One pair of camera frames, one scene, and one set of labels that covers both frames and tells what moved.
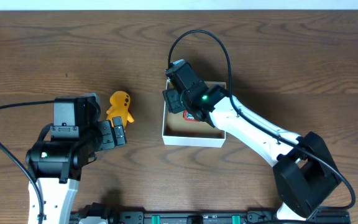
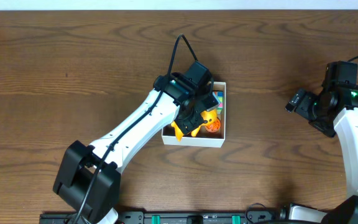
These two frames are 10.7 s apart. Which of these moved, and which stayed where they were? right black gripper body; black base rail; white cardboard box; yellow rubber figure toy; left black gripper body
Moved: left black gripper body; yellow rubber figure toy; right black gripper body
Stayed: black base rail; white cardboard box
